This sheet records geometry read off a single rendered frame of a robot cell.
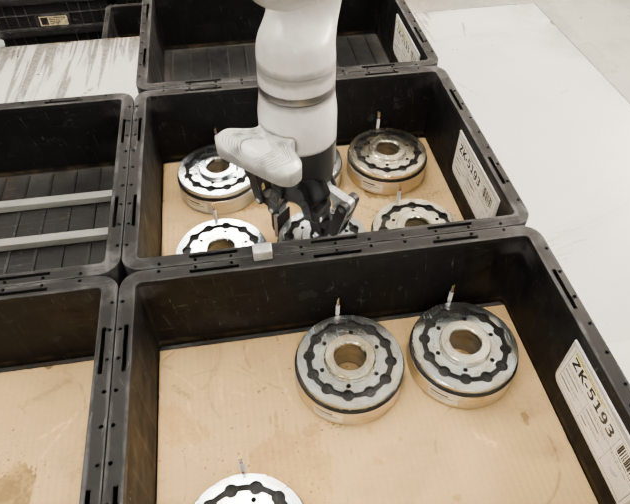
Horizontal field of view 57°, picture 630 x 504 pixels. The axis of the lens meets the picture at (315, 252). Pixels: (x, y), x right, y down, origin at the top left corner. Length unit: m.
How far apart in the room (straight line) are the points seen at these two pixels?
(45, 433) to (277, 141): 0.34
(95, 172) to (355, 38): 0.51
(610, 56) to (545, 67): 1.69
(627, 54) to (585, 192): 2.06
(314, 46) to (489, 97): 0.75
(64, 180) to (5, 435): 0.36
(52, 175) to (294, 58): 0.45
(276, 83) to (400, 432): 0.33
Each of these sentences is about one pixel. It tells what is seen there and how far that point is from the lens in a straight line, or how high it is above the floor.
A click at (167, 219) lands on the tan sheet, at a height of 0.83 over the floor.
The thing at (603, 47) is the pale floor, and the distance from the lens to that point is 3.08.
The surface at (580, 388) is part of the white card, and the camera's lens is 0.56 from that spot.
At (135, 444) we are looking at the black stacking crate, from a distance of 0.49.
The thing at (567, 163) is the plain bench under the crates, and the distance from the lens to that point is 1.09.
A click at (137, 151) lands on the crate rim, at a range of 0.68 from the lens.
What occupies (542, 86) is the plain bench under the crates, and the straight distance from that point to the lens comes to 1.28.
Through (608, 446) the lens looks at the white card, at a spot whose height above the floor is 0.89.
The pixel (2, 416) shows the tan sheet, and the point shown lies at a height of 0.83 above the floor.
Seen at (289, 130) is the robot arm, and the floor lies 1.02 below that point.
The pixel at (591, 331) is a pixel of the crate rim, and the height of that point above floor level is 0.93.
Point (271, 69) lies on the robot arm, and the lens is 0.51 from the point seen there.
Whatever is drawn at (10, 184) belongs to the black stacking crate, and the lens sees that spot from 0.86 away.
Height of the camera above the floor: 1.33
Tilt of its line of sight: 48 degrees down
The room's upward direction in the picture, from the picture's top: straight up
